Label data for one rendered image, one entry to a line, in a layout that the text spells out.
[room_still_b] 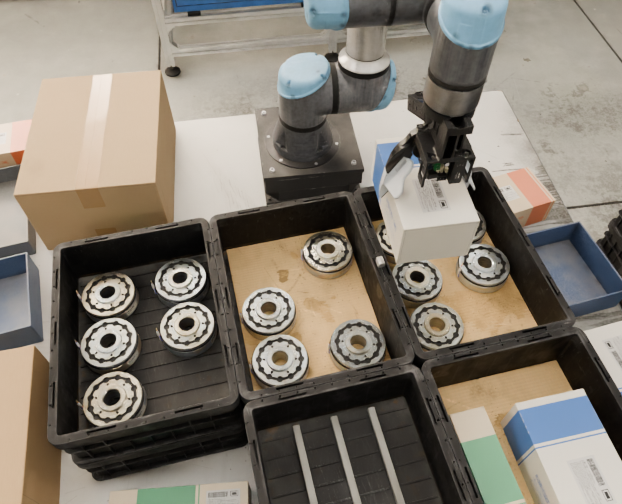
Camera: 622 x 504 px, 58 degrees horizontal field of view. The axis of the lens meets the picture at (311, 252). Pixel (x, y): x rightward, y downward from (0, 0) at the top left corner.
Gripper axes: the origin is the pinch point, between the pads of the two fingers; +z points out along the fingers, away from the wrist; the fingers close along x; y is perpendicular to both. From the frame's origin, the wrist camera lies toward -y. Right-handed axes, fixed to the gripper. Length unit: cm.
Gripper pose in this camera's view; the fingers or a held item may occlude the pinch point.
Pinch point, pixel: (422, 188)
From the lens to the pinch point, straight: 96.0
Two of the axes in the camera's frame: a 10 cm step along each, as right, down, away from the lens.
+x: 9.9, -1.2, 0.9
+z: 0.0, 5.8, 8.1
